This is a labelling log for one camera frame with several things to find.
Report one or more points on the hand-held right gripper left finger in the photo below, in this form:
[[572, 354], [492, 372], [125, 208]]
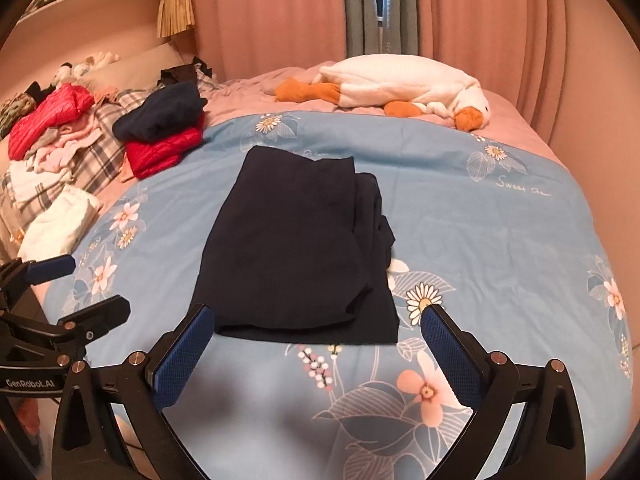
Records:
[[182, 355]]

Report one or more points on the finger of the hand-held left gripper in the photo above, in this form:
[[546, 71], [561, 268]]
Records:
[[50, 266], [95, 317]]

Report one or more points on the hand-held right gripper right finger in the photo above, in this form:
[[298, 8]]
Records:
[[450, 355]]

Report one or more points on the navy zip jacket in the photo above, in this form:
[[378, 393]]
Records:
[[290, 240]]

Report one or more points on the pink crumpled clothes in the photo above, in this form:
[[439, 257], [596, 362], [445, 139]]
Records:
[[65, 150]]

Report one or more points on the dark crumpled clothes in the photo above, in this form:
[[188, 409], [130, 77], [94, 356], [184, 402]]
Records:
[[180, 72]]

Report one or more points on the folded white garment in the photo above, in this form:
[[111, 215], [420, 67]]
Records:
[[60, 220]]

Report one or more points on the white printed garment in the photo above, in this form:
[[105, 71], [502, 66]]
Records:
[[30, 180]]

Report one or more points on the plaid cloth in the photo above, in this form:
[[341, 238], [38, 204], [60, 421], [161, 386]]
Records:
[[100, 155]]

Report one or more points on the blue floral blanket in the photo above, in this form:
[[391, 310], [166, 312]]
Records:
[[475, 220]]

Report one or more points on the crumpled red down jacket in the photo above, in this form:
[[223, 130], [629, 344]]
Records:
[[50, 110]]

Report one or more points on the folded red down jacket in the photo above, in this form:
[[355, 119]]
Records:
[[160, 155]]

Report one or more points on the green knitted cloth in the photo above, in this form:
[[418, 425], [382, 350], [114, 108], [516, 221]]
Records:
[[15, 107]]

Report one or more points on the folded navy garment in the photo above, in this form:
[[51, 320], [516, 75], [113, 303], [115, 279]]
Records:
[[160, 110]]

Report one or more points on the black and white plush toy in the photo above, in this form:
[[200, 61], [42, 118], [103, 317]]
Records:
[[65, 71]]

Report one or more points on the white small plush toy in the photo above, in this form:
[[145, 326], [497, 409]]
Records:
[[102, 57]]

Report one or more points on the beige pillow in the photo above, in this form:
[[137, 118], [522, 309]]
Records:
[[135, 65]]

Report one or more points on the pink bed sheet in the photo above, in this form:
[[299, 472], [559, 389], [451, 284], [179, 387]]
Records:
[[250, 90]]

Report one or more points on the white goose plush toy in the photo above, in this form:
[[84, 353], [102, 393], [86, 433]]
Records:
[[400, 80]]

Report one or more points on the beige fringed cloth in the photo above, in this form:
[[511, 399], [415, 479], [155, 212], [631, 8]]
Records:
[[175, 10]]

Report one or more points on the pink curtain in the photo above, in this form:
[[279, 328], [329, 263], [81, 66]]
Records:
[[270, 10], [475, 20]]

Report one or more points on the teal curtain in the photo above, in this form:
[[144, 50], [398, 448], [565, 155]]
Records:
[[355, 10]]

